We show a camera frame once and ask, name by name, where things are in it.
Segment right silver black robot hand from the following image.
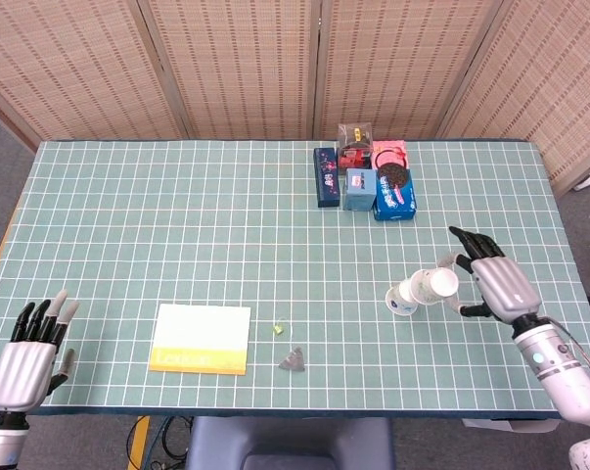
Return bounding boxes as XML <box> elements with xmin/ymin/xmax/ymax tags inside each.
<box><xmin>438</xmin><ymin>225</ymin><xmax>543</xmax><ymax>325</ymax></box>

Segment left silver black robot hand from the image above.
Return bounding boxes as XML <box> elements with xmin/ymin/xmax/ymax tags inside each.
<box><xmin>0</xmin><ymin>288</ymin><xmax>80</xmax><ymax>415</ymax></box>

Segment white paper cup green print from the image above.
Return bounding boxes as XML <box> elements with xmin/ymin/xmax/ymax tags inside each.
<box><xmin>410</xmin><ymin>267</ymin><xmax>460</xmax><ymax>306</ymax></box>

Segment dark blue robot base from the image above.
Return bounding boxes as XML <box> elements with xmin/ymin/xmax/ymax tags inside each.
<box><xmin>185</xmin><ymin>415</ymin><xmax>396</xmax><ymax>470</ymax></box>

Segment white paper cup blue print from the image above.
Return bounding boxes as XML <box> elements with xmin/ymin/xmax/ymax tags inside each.
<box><xmin>385</xmin><ymin>280</ymin><xmax>419</xmax><ymax>318</ymax></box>

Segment green grid tablecloth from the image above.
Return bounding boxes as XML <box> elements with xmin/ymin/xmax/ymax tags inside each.
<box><xmin>0</xmin><ymin>139</ymin><xmax>590</xmax><ymax>420</ymax></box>

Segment white paper sheet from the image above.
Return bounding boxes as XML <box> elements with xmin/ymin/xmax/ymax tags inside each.
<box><xmin>462</xmin><ymin>417</ymin><xmax>561</xmax><ymax>433</ymax></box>

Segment blue Oreo cookie box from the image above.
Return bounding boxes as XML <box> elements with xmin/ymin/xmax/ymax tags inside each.
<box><xmin>372</xmin><ymin>164</ymin><xmax>418</xmax><ymax>222</ymax></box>

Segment light blue carton box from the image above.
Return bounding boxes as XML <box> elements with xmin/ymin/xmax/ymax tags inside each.
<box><xmin>342</xmin><ymin>167</ymin><xmax>379</xmax><ymax>212</ymax></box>

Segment pink flat box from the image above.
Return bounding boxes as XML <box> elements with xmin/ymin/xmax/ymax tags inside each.
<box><xmin>370</xmin><ymin>140</ymin><xmax>409</xmax><ymax>172</ymax></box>

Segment clear plastic toy box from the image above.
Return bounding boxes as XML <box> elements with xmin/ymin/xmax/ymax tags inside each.
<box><xmin>338</xmin><ymin>122</ymin><xmax>374</xmax><ymax>170</ymax></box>

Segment dark navy floral box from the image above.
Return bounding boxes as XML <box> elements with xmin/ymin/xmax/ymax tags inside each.
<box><xmin>313</xmin><ymin>146</ymin><xmax>343</xmax><ymax>210</ymax></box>

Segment woven bamboo screen panel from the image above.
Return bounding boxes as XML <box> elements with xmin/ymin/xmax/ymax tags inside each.
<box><xmin>438</xmin><ymin>0</ymin><xmax>590</xmax><ymax>197</ymax></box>
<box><xmin>313</xmin><ymin>0</ymin><xmax>504</xmax><ymax>142</ymax></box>
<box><xmin>0</xmin><ymin>0</ymin><xmax>191</xmax><ymax>153</ymax></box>
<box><xmin>135</xmin><ymin>0</ymin><xmax>323</xmax><ymax>142</ymax></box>

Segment pyramid tea bag green tag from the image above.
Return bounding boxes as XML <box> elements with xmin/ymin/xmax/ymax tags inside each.
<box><xmin>273</xmin><ymin>320</ymin><xmax>307</xmax><ymax>373</ymax></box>

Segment thin wrist cable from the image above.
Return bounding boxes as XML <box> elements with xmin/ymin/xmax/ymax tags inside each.
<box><xmin>548</xmin><ymin>316</ymin><xmax>590</xmax><ymax>391</ymax></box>

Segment black floor cables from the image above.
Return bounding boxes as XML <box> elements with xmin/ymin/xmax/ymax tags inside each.
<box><xmin>126</xmin><ymin>415</ymin><xmax>194</xmax><ymax>470</ymax></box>

